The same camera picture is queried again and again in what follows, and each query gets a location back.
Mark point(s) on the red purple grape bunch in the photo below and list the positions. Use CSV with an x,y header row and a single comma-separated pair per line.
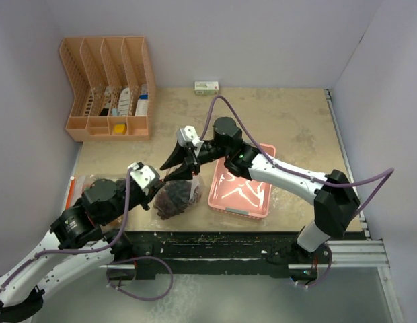
x,y
175,198

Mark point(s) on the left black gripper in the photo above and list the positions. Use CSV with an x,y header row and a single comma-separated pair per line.
x,y
152,192

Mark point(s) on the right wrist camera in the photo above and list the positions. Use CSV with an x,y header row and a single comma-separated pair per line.
x,y
187,135

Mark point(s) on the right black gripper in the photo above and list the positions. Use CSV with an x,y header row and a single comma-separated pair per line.
x,y
185,171

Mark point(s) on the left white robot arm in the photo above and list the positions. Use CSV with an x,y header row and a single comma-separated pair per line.
x,y
74,245

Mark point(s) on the blue white box in organizer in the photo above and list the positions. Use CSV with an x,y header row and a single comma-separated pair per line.
x,y
142,102

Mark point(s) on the white bottle in organizer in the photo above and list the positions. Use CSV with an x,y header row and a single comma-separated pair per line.
x,y
124,102

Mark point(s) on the yellow block in organizer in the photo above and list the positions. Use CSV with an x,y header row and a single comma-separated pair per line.
x,y
120,129

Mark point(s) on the small green white box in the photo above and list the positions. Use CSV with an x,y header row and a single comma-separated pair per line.
x,y
204,88

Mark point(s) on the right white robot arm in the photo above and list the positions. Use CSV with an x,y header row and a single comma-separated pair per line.
x,y
331,195

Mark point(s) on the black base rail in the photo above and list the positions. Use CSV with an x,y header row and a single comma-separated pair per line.
x,y
151,253

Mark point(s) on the peach plastic file organizer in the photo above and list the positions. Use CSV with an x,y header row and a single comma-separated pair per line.
x,y
98,69

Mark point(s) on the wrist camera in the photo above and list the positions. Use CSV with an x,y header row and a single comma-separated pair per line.
x,y
145,176
187,135

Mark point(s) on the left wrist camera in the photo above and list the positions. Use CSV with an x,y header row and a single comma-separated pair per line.
x,y
145,176

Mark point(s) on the pink perforated plastic basket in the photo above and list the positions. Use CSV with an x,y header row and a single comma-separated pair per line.
x,y
231,194

